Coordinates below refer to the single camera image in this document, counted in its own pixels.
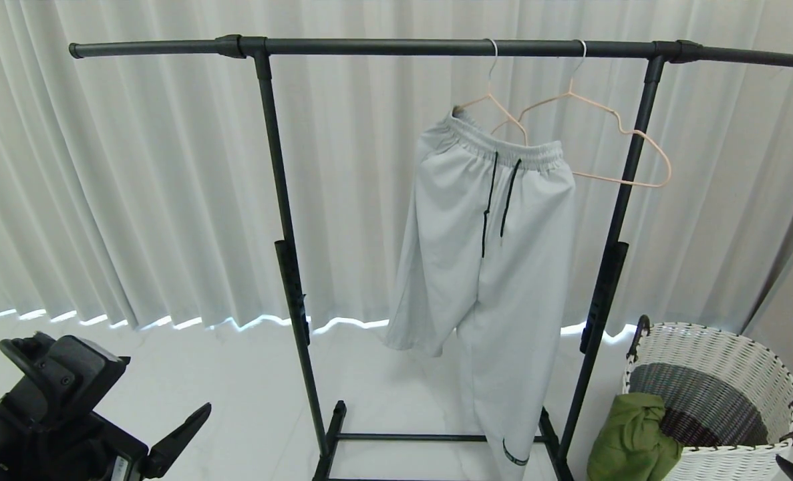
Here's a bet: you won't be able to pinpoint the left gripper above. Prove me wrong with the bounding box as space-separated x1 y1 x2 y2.
0 394 212 481

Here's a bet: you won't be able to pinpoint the green garment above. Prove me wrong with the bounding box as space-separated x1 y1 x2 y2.
587 393 684 481

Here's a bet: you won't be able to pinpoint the pale grey shorts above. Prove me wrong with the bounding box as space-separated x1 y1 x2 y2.
384 107 577 481

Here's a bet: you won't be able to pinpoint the pink clothes hanger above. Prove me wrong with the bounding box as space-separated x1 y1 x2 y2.
492 40 673 189
453 39 529 146

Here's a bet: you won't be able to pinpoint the white laundry basket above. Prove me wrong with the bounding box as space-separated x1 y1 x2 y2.
622 315 793 481

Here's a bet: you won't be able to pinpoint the black clothes rack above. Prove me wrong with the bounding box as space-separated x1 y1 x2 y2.
69 35 793 481

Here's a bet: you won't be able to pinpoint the white curtain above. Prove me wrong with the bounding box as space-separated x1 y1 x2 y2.
0 0 793 335

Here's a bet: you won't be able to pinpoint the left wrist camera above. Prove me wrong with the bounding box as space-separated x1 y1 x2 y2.
0 332 131 428

